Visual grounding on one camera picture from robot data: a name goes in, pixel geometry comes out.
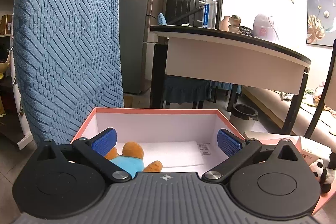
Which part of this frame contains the pink box lid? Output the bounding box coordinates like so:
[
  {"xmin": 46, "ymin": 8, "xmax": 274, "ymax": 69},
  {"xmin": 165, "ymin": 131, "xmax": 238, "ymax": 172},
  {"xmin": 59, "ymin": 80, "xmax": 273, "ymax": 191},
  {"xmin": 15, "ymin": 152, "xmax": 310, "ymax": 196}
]
[{"xmin": 238, "ymin": 138, "xmax": 321, "ymax": 218}]

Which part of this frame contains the orange plush toy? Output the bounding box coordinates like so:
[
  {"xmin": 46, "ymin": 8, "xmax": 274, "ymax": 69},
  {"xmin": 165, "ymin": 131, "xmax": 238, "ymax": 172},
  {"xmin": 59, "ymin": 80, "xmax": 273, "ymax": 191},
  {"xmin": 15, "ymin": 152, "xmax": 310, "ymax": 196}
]
[{"xmin": 104, "ymin": 141, "xmax": 163, "ymax": 178}]

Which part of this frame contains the pink box base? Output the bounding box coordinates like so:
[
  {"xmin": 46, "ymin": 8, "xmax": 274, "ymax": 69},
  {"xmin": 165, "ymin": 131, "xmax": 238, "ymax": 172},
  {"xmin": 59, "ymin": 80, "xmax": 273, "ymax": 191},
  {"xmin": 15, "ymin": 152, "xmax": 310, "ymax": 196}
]
[{"xmin": 74, "ymin": 107, "xmax": 243, "ymax": 175}]

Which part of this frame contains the black trash bin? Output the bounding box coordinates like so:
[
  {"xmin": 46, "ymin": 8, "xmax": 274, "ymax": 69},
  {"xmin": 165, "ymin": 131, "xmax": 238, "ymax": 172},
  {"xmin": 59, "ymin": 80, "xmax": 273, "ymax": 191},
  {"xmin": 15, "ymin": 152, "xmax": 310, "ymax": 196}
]
[{"xmin": 230, "ymin": 103, "xmax": 259, "ymax": 134}]

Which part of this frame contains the tissue pack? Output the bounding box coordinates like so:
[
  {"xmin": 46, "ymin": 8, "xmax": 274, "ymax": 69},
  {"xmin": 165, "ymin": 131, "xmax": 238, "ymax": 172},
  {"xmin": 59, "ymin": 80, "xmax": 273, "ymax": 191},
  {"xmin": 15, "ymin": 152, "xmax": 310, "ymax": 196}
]
[{"xmin": 297, "ymin": 136, "xmax": 331, "ymax": 166}]

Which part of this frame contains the teal skirted chair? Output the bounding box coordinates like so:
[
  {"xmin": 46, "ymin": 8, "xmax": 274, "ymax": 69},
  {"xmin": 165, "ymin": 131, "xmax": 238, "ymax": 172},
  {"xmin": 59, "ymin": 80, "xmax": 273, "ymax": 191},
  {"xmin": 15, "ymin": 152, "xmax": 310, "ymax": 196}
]
[{"xmin": 162, "ymin": 75, "xmax": 242, "ymax": 109}]

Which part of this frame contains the panda plush toy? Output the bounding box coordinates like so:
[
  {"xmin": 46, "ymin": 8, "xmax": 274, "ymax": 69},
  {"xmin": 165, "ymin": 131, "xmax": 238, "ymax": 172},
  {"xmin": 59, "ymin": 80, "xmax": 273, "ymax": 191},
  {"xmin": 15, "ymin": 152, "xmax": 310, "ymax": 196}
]
[{"xmin": 310, "ymin": 152, "xmax": 336, "ymax": 194}]

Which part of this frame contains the white table black edge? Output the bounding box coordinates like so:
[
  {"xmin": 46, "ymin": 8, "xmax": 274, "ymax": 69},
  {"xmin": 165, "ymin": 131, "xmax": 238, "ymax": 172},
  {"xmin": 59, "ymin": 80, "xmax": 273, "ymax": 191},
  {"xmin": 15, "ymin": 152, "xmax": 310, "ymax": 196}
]
[{"xmin": 150, "ymin": 26, "xmax": 311, "ymax": 135}]

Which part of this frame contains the blue covered chair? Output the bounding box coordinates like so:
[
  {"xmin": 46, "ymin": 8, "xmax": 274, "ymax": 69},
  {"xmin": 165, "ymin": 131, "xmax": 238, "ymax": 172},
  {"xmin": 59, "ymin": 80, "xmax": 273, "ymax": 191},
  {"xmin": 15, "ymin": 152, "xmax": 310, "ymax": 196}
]
[{"xmin": 13, "ymin": 0, "xmax": 123, "ymax": 144}]

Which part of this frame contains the white pink humidifier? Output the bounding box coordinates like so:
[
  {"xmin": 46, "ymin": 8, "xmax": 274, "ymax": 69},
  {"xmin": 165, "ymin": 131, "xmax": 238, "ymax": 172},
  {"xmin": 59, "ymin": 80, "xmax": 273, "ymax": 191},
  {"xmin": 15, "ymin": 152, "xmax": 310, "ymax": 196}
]
[{"xmin": 252, "ymin": 14, "xmax": 279, "ymax": 43}]

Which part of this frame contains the brown figurine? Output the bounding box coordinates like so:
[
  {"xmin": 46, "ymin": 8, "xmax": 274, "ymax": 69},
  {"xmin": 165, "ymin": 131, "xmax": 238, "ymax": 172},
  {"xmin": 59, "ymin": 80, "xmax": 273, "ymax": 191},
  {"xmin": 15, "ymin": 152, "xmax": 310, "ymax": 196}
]
[{"xmin": 228, "ymin": 15, "xmax": 241, "ymax": 34}]

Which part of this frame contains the clear water bottle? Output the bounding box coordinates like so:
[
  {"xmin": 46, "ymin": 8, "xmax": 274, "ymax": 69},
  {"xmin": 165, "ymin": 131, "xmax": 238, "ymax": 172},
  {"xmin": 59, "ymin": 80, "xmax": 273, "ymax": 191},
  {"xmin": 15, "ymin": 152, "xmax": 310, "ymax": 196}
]
[{"xmin": 202, "ymin": 0, "xmax": 218, "ymax": 29}]

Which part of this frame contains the grey refrigerator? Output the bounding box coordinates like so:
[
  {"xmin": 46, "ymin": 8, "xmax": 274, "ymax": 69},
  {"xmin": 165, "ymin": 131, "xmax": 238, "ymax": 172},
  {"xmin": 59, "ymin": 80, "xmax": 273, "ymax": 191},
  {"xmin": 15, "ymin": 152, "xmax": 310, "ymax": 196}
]
[{"xmin": 119, "ymin": 0, "xmax": 163, "ymax": 94}]

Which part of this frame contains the white chair black frame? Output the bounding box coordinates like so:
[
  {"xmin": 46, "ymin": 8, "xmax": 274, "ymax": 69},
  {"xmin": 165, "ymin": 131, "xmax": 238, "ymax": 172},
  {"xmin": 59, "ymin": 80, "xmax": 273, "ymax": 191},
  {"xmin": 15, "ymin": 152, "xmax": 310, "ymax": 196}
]
[{"xmin": 304, "ymin": 39, "xmax": 336, "ymax": 139}]

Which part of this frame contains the framed wall picture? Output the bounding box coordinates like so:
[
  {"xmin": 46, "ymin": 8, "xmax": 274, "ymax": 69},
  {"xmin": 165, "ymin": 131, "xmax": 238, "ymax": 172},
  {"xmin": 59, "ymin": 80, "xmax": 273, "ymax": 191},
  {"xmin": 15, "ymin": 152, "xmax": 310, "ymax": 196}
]
[{"xmin": 306, "ymin": 0, "xmax": 336, "ymax": 47}]

